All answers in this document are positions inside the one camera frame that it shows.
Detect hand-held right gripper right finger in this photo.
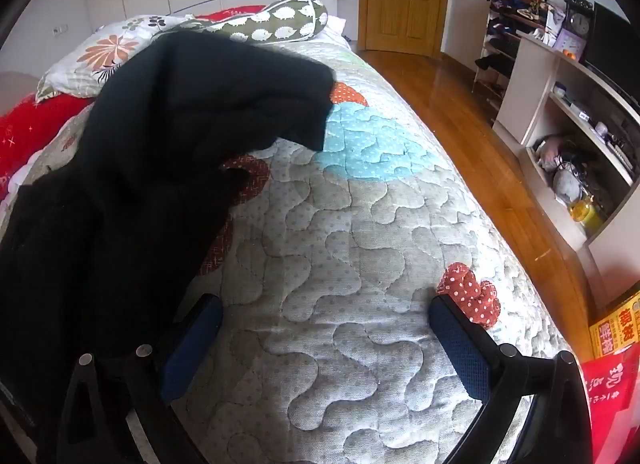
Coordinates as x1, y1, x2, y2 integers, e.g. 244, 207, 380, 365
428, 294, 596, 464

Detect yellow printed box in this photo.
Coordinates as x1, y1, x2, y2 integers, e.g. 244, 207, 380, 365
589, 289, 640, 360

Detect black television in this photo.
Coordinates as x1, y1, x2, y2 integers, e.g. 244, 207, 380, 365
584, 2, 640, 104

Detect black pants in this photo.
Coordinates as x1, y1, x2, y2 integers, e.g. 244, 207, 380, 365
0, 30, 337, 445

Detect red cushion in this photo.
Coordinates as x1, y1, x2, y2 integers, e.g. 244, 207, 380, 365
197, 5, 267, 22

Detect black ornate clock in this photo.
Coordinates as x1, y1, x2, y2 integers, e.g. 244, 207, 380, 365
565, 0, 595, 37

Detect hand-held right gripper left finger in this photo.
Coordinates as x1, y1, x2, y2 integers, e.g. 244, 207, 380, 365
56, 294, 224, 464

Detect shoe rack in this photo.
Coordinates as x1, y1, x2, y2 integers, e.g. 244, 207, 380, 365
472, 0, 566, 114

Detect patchwork quilt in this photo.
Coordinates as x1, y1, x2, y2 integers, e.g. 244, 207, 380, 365
0, 38, 576, 464

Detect green patterned pillow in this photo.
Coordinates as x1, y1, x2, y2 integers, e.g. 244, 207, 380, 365
160, 0, 330, 44

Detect red bag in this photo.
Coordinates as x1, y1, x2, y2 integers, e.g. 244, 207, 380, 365
580, 339, 640, 464

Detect grey plush toy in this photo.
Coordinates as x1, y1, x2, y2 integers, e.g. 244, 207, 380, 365
552, 169, 583, 205

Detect floral pillow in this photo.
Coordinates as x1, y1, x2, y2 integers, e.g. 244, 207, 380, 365
36, 15, 196, 103

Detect wooden door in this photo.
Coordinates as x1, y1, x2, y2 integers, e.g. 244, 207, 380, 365
359, 0, 451, 58

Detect red printed blanket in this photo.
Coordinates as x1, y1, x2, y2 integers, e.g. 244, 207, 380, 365
0, 92, 96, 205

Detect yellow bottle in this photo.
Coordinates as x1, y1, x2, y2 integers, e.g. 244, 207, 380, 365
570, 196, 603, 235

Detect purple box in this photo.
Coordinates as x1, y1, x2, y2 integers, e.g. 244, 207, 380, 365
554, 28, 587, 60

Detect beige shelf unit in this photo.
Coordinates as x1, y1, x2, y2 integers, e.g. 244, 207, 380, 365
492, 32, 640, 295

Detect beige headboard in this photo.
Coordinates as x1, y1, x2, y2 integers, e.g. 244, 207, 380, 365
0, 71, 46, 117

